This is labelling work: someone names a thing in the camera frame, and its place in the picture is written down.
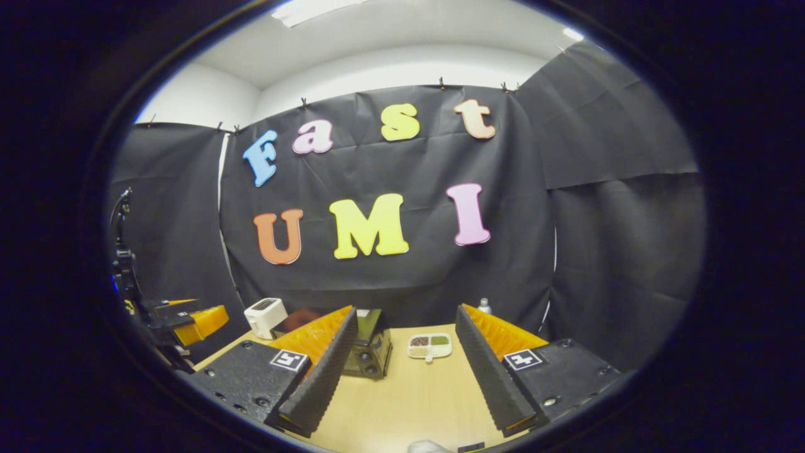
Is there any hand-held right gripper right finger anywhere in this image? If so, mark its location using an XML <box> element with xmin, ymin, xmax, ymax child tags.
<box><xmin>455</xmin><ymin>304</ymin><xmax>623</xmax><ymax>437</ymax></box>

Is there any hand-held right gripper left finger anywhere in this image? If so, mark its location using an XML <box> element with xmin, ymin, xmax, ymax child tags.
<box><xmin>189</xmin><ymin>305</ymin><xmax>359</xmax><ymax>438</ymax></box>

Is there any black electric oven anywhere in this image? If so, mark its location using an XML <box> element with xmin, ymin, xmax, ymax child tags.
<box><xmin>270</xmin><ymin>307</ymin><xmax>394</xmax><ymax>379</ymax></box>

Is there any white toaster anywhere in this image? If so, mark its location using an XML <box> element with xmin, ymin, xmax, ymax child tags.
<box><xmin>244</xmin><ymin>298</ymin><xmax>289</xmax><ymax>340</ymax></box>

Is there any white divided dish with grains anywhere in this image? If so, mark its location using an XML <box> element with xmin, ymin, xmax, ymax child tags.
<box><xmin>407</xmin><ymin>333</ymin><xmax>452</xmax><ymax>364</ymax></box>

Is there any black backdrop cloth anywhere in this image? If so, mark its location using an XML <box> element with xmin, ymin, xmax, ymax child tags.
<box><xmin>107</xmin><ymin>41</ymin><xmax>708</xmax><ymax>372</ymax></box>

